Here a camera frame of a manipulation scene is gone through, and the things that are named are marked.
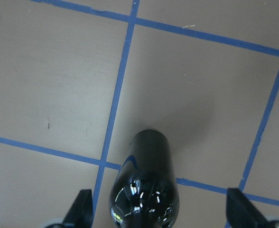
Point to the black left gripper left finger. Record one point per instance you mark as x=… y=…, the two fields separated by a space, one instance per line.
x=80 y=214

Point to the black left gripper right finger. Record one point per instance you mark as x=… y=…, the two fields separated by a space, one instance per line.
x=241 y=213

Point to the dark glass wine bottle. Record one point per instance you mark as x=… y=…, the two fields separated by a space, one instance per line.
x=144 y=194

